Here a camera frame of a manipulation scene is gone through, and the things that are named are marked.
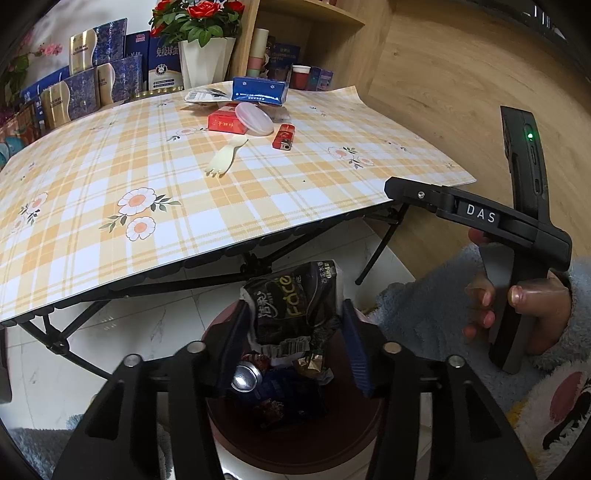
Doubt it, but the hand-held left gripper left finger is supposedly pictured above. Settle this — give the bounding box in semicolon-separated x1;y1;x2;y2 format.
51;300;253;480

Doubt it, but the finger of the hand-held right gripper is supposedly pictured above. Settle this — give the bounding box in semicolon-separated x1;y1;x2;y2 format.
384;176;447;214

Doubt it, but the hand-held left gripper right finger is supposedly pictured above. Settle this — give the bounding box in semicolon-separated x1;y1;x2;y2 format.
342;299;541;480

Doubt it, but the crushed red can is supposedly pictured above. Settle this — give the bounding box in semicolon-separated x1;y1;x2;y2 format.
230;354;265;394

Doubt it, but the black snack bag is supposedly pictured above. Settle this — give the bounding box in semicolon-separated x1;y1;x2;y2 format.
242;260;345;359

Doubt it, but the dark red round bin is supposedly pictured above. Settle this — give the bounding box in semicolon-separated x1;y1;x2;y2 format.
203;305;389;475

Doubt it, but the red lighter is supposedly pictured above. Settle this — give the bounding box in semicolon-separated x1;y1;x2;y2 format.
272;123;296;152

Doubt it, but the white plastic spork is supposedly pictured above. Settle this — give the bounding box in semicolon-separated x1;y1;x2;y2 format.
206;137;249;179

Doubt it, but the blue cardboard box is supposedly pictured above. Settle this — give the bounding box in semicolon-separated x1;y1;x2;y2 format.
231;76;291;108

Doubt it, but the person's right forearm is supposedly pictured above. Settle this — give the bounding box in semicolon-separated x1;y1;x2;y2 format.
369;244;591;480

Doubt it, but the person's right hand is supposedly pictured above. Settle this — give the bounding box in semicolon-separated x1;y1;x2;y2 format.
464;228;572;357

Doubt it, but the blue and purple box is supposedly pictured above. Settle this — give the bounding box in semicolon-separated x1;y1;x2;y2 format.
308;67;334;91

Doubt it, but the clear plastic wrapper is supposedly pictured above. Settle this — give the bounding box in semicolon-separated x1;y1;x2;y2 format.
257;104;293;122

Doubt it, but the wooden shelf unit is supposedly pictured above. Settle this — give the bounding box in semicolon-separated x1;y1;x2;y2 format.
228;0;394;94

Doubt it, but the translucent white plastic lid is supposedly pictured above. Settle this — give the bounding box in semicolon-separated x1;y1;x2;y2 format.
235;102;274;137

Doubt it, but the blue shelf box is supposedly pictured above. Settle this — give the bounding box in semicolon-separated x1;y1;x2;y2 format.
268;42;301;77

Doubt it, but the red cigarette pack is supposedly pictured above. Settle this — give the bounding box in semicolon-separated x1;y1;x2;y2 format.
207;108;251;136

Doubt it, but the stack of pastel cups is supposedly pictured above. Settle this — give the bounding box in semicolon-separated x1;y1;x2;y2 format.
249;28;270;80

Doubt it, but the white flat packet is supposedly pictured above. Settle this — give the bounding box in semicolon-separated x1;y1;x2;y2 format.
184;86;232;105

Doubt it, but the white faceted flower pot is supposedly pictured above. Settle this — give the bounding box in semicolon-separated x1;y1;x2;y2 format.
178;37;236;90

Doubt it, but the red rose plant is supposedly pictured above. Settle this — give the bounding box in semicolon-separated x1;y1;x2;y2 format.
150;0;246;48

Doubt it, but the blue box with round emblem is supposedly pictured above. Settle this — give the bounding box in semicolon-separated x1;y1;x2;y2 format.
148;32;186;92

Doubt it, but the patterned tin planter box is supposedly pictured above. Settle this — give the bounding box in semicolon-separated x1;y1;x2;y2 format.
0;110;49;163

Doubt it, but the dark blue box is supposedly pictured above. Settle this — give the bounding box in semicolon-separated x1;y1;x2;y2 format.
126;31;151;66

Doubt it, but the long blue box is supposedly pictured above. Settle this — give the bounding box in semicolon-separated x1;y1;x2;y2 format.
20;67;71;105

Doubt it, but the pink blossom bouquet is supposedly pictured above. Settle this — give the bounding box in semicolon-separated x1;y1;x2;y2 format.
0;41;64;108

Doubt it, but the black folding table frame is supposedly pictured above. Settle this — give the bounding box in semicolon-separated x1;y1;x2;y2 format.
0;202;410;371

